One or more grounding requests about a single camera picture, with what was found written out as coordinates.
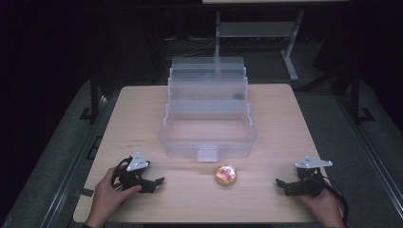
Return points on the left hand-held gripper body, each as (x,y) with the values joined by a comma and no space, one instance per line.
(137,164)

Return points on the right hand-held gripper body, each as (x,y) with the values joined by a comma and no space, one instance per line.
(312,177)

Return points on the round orange snack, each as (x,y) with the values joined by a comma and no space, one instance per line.
(225,176)

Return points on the clear plastic tiered storage box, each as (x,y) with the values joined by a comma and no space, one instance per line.
(207,139)

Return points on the person's right hand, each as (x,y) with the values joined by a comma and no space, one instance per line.
(323,207)

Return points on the person's left hand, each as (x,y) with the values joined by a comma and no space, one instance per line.
(106,196)

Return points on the grey metal stand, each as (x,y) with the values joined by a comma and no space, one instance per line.
(256,30)

